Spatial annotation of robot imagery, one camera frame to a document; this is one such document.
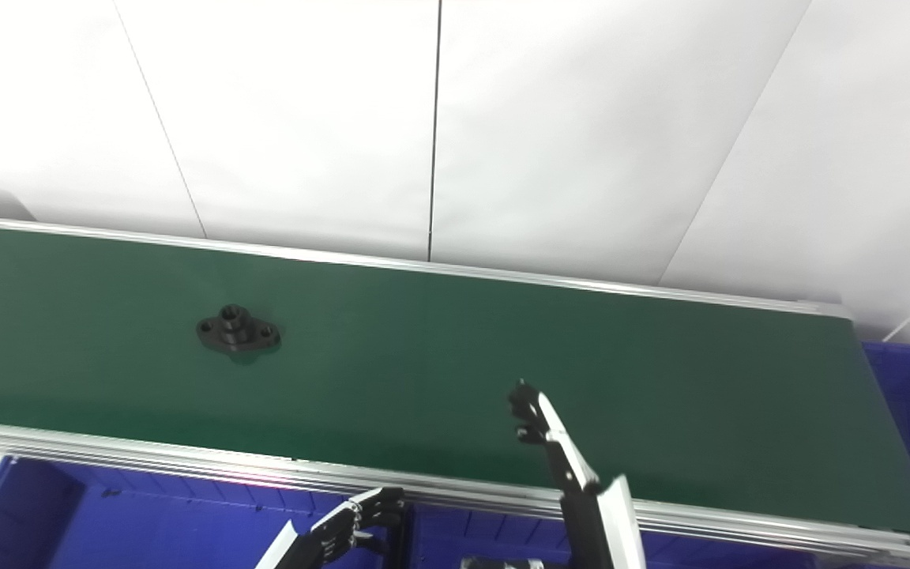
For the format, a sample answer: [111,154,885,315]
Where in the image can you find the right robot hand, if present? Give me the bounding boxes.
[461,379,646,569]

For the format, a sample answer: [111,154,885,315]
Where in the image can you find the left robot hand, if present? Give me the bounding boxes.
[254,487,408,569]

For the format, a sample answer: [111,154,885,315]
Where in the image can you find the black flanged metal part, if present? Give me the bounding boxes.
[196,304,283,356]

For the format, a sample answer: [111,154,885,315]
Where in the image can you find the green conveyor belt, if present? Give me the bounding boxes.
[0,224,910,537]

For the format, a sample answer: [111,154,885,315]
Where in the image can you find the aluminium conveyor frame rail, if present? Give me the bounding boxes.
[0,213,855,319]
[0,419,910,567]

